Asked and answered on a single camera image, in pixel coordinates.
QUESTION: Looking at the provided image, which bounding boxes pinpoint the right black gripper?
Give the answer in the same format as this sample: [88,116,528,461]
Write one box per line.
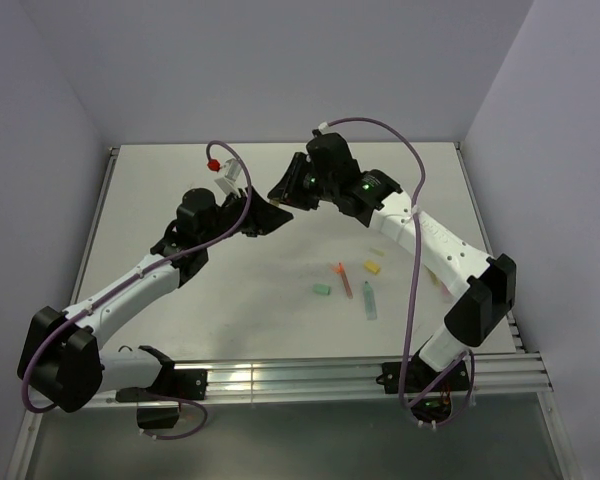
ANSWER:
[267,152,337,212]

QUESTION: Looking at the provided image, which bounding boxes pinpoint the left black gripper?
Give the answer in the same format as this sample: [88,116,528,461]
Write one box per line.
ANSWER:
[200,186,293,248]

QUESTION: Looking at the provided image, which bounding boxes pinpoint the yellow pen cap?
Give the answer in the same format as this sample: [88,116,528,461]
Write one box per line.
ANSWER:
[364,260,381,275]

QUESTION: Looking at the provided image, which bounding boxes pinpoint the green highlighter pen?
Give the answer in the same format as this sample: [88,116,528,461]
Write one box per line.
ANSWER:
[362,281,377,321]

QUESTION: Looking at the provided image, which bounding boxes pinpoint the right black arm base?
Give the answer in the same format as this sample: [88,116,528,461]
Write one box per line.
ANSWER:
[375,359,475,423]

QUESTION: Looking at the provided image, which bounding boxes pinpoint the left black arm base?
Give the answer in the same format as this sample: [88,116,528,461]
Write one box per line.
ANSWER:
[115,369,207,433]

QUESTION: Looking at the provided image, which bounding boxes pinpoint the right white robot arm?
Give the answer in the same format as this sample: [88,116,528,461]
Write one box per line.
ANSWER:
[267,133,517,390]

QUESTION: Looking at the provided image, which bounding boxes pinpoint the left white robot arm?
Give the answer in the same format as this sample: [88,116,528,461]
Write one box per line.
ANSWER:
[17,188,293,413]

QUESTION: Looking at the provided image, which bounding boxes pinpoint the green pen cap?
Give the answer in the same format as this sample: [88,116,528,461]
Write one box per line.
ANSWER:
[312,283,331,296]

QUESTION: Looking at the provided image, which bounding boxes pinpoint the orange thin pen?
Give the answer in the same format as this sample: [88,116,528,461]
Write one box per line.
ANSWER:
[333,262,353,299]

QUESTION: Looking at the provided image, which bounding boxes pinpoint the olive yellow pen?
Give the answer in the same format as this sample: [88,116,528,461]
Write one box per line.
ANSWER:
[428,270,440,286]

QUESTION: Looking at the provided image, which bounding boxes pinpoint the pale yellow small cap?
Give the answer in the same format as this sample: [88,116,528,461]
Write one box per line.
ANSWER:
[369,247,385,257]

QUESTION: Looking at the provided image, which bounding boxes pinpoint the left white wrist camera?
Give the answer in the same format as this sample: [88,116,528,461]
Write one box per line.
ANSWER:
[215,158,242,196]

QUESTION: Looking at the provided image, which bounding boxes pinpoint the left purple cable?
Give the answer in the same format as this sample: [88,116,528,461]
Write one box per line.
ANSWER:
[20,141,254,441]

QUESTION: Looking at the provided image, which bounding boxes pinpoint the purple cable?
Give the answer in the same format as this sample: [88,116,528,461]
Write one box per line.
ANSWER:
[317,116,477,429]
[20,141,254,441]

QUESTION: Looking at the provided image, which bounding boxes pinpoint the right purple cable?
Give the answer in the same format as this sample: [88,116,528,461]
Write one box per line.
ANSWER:
[317,116,477,429]

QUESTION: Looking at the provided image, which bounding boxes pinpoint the aluminium front rail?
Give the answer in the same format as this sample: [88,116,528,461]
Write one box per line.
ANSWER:
[9,319,554,466]

